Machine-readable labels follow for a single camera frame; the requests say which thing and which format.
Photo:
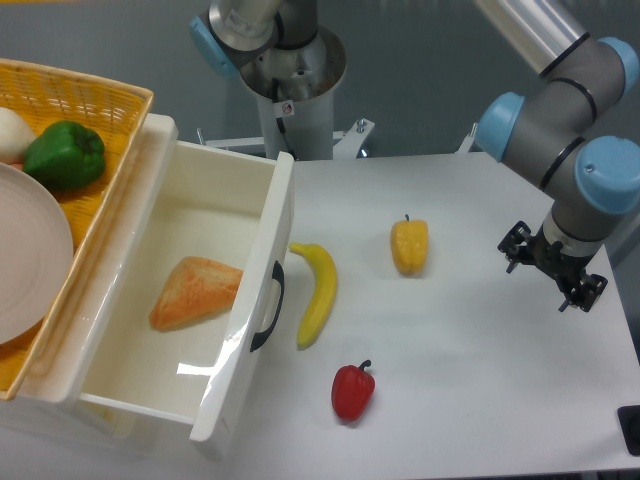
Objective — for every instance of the white onion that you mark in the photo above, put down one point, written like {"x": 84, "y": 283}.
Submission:
{"x": 16, "y": 136}

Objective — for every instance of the yellow bell pepper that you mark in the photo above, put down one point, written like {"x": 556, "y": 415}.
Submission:
{"x": 409, "y": 243}

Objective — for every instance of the pink plate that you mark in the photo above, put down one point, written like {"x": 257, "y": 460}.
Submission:
{"x": 36, "y": 251}

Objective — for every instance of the toy bread slice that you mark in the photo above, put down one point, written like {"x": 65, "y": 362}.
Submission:
{"x": 197, "y": 288}

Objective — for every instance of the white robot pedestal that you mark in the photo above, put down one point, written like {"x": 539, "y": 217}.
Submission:
{"x": 294, "y": 93}

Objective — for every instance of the white drawer cabinet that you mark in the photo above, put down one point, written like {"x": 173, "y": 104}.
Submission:
{"x": 75, "y": 380}

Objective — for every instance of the white top drawer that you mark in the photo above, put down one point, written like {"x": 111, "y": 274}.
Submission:
{"x": 251, "y": 203}

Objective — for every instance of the black corner device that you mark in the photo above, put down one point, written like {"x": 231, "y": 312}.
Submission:
{"x": 629, "y": 420}

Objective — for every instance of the green bell pepper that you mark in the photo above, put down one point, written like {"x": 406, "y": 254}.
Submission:
{"x": 66, "y": 156}

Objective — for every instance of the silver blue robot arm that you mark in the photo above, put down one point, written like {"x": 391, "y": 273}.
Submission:
{"x": 593, "y": 184}

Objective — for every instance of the red bell pepper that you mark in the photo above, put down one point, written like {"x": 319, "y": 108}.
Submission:
{"x": 352, "y": 389}

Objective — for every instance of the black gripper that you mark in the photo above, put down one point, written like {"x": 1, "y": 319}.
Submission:
{"x": 580, "y": 289}

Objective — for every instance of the yellow woven basket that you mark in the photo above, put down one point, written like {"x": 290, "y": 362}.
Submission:
{"x": 43, "y": 95}

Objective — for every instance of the yellow banana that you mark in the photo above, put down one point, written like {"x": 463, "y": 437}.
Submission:
{"x": 325, "y": 289}

